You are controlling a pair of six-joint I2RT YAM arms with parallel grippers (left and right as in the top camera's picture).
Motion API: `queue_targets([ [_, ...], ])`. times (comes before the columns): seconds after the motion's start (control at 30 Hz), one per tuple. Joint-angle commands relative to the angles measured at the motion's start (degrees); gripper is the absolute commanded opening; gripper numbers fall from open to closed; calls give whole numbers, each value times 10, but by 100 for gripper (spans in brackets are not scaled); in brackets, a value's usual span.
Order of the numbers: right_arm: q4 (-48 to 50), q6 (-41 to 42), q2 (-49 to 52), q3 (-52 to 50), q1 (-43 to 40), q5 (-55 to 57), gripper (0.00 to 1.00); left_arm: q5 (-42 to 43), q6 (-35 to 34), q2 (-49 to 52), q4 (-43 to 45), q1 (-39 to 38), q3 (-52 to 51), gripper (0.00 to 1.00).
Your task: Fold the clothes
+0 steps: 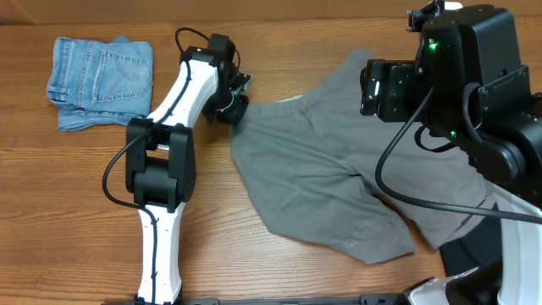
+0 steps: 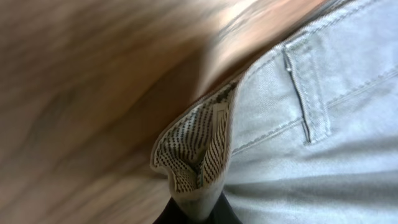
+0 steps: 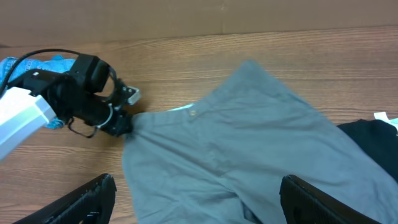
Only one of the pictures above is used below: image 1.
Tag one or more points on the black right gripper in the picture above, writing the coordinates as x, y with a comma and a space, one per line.
370, 89

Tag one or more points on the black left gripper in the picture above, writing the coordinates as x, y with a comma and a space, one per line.
230, 116

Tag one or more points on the grey shorts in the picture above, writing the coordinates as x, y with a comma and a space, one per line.
309, 166

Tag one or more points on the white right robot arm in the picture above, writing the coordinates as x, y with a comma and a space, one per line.
467, 84

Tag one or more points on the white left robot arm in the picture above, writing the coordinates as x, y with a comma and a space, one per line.
160, 166

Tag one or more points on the folded blue denim jeans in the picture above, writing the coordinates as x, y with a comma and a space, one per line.
98, 83

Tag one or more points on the black t-shirt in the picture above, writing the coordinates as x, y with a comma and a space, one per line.
478, 248

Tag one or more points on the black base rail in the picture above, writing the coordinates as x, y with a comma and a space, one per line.
364, 299

